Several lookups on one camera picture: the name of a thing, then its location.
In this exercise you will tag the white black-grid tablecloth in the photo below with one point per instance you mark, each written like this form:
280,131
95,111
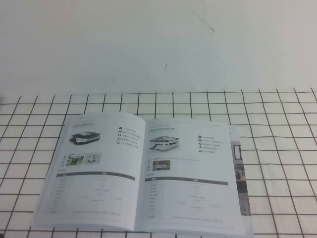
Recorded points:
272,198

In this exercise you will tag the white product catalogue book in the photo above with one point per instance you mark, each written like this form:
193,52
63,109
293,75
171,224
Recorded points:
173,193

